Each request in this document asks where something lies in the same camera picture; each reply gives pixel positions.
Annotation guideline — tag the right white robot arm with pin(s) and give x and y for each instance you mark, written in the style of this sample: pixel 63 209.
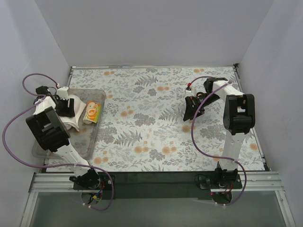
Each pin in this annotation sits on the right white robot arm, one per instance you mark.
pixel 238 119

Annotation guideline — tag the clear plastic bin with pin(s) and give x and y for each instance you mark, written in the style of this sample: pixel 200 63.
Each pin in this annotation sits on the clear plastic bin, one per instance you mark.
pixel 83 140

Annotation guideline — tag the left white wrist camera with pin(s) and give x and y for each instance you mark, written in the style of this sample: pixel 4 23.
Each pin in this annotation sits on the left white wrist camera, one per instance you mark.
pixel 62 92

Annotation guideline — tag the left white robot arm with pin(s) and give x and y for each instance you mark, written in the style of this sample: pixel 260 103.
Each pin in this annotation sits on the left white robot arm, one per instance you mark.
pixel 54 115

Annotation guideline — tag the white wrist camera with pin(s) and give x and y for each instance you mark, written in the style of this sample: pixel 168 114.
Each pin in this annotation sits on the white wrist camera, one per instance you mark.
pixel 189 89
pixel 62 92

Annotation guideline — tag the metal table edge strip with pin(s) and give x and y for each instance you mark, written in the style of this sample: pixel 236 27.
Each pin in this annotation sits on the metal table edge strip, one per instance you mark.
pixel 236 72

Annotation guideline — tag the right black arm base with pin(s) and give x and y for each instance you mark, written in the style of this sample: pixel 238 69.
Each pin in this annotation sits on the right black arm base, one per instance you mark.
pixel 220 190

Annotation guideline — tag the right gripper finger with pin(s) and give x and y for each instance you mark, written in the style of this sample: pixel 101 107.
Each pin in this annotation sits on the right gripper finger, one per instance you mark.
pixel 197 112
pixel 190 108

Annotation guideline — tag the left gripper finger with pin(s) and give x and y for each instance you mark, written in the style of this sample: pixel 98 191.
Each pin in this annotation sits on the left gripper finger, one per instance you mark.
pixel 70 108
pixel 65 112

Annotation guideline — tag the white towel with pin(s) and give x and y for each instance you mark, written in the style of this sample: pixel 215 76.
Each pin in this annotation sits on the white towel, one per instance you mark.
pixel 79 107

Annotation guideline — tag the aluminium frame rail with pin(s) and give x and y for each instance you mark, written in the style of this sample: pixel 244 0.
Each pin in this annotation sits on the aluminium frame rail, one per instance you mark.
pixel 251 181

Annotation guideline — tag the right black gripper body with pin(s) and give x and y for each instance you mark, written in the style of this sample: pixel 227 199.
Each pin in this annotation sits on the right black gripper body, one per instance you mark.
pixel 193 107

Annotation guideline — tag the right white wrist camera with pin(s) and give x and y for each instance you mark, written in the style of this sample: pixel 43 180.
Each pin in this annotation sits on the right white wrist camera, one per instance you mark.
pixel 189 89

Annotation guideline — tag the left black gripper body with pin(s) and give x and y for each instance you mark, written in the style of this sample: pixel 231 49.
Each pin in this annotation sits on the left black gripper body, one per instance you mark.
pixel 67 109

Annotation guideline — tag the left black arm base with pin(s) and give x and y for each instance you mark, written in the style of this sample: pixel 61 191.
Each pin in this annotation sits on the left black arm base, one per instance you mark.
pixel 100 192

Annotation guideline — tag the orange patterned towel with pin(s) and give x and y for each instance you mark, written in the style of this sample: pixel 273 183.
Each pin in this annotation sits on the orange patterned towel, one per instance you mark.
pixel 92 112

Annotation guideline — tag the floral patterned table mat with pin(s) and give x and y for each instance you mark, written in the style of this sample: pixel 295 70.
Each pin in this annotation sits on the floral patterned table mat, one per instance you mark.
pixel 142 127

